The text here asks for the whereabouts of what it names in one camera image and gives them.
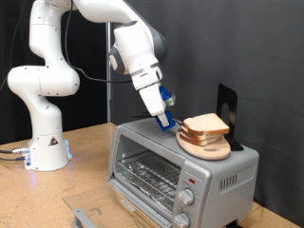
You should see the vertical metal pole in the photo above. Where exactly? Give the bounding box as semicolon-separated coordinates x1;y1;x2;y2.
104;22;112;124

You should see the silver oven knob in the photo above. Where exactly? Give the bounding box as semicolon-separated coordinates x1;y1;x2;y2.
178;188;196;206
173;212;191;228

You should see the black spatula with blue block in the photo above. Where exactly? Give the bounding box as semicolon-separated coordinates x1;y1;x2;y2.
132;109;185;132

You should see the white bread slice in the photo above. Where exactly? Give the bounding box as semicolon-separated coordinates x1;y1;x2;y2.
179;132;224;147
182;112;231;137
180;126;223;143

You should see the grey backdrop cloth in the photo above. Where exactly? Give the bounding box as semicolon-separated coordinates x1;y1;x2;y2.
110;0;304;227

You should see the black curtain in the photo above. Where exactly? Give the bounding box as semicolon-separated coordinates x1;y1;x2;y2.
0;0;110;145

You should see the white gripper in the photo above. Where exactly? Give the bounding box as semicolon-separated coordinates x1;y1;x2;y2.
138;83;170;128

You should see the aluminium foil sheet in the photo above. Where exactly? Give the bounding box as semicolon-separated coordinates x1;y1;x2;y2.
115;167;176;212

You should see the black base cable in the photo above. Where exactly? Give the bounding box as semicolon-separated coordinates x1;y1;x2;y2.
0;155;27;162

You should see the cable with silver connector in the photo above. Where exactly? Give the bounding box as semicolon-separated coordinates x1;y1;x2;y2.
0;145;31;156

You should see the oval wooden cutting board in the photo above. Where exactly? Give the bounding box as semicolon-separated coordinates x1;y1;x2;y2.
175;130;232;162

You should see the silver toaster oven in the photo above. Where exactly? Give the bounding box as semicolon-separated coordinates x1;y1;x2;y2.
107;114;260;228

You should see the glass oven door with handle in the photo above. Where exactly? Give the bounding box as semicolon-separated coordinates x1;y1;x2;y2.
62;180;174;228

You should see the black metal bookend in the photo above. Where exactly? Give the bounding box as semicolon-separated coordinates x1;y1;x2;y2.
216;83;245;152

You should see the wire oven rack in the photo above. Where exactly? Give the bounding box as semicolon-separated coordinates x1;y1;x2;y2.
115;149;182;213

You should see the wooden crate under oven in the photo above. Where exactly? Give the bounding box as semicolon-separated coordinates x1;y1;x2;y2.
115;191;162;228

